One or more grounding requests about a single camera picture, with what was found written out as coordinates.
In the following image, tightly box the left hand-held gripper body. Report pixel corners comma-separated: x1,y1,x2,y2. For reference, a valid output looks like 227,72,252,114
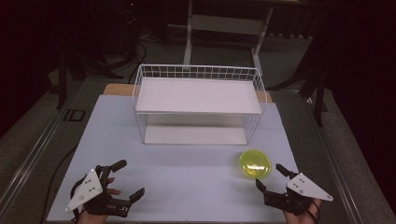
64,165,132,218

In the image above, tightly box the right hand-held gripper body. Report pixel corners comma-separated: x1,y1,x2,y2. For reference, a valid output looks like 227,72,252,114
263,172,334,217

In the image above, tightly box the yellow-green plastic bowl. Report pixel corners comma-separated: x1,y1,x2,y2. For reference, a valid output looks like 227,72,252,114
238,148,273,181

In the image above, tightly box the white wire two-tier rack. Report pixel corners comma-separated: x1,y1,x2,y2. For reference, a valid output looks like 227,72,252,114
132,63,268,147

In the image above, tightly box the person's left hand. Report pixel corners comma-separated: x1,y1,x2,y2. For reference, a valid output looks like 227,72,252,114
76,176,122,224

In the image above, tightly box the person's right hand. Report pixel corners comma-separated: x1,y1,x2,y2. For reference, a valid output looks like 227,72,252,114
282,199,322,224

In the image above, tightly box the white table cover sheet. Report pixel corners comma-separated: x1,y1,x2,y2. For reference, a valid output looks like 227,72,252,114
46,94,301,224

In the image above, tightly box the black stand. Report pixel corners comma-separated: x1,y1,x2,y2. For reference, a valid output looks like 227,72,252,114
266,29,332,128
55,43,87,110

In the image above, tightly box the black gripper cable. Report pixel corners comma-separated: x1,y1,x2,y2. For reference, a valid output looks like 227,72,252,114
305,200,322,224

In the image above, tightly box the black floor cable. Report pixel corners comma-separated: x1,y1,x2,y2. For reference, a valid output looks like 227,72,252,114
39,144,79,224

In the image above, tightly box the metal floor rail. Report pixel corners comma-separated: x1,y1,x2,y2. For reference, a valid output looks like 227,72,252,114
302,92,363,224
0,89,82,217

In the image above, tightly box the black cable bundle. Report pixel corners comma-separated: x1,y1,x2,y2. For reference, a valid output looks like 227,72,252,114
125,39,149,85

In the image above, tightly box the white metal desk frame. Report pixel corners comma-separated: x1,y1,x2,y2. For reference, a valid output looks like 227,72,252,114
182,0,276,77

